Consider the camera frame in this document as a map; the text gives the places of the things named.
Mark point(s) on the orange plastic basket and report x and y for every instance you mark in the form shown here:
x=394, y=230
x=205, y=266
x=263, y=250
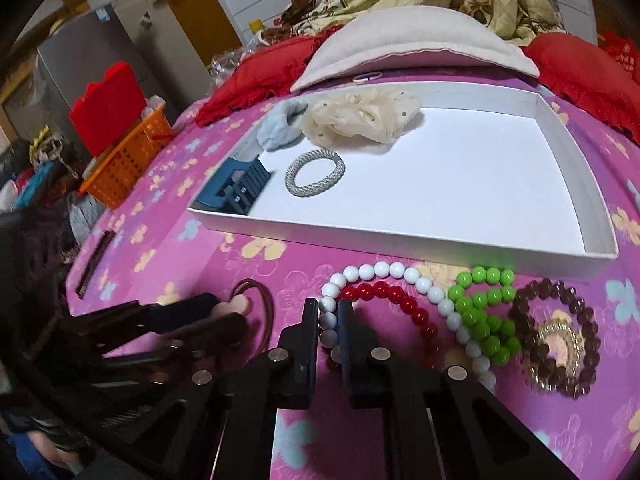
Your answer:
x=130, y=160

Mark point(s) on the beige pillow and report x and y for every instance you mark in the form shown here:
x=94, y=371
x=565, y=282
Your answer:
x=415, y=35

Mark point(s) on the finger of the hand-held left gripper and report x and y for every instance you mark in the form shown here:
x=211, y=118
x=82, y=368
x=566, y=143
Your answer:
x=190, y=307
x=215, y=332

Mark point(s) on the clear plastic bag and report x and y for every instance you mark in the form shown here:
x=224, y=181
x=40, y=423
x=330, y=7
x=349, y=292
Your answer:
x=225, y=62

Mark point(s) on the brown wooden door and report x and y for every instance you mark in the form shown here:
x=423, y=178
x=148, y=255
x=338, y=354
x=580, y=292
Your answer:
x=210, y=5

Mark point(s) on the pink floral bedsheet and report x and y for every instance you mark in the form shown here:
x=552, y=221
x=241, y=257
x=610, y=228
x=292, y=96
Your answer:
x=200, y=260

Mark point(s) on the pile of colourful bags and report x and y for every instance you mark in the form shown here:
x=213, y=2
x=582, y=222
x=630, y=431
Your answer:
x=35, y=175

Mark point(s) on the white shallow tray box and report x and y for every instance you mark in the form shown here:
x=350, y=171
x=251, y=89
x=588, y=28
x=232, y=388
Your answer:
x=450, y=185

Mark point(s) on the red shopping bag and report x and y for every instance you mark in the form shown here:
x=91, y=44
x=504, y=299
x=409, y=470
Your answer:
x=620, y=52

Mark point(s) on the light blue fluffy scrunchie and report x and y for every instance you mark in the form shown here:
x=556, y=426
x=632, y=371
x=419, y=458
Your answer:
x=280, y=125

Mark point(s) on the red ruffled pillow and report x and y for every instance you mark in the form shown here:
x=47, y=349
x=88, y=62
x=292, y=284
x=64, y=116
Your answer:
x=260, y=75
x=575, y=70

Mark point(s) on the grey refrigerator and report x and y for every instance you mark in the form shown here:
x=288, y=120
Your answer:
x=65, y=70

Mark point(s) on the black smartphone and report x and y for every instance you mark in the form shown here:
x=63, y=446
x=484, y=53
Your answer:
x=95, y=262

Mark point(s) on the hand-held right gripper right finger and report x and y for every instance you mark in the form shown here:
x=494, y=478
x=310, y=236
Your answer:
x=346, y=340

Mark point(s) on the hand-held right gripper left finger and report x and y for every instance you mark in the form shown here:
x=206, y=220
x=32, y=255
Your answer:
x=310, y=332

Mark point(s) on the red gift bag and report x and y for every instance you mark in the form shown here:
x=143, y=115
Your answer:
x=105, y=110

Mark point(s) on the grey white plastic bag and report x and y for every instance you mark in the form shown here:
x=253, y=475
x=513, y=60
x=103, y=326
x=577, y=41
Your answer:
x=82, y=215

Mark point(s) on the blue hair claw clip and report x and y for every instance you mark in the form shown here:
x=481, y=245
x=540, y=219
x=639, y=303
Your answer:
x=235, y=185

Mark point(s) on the yellow small container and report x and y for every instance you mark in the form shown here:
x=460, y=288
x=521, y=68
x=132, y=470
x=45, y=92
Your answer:
x=256, y=25

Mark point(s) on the cream dotted scrunchie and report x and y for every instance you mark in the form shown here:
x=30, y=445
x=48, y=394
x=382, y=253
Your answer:
x=360, y=115

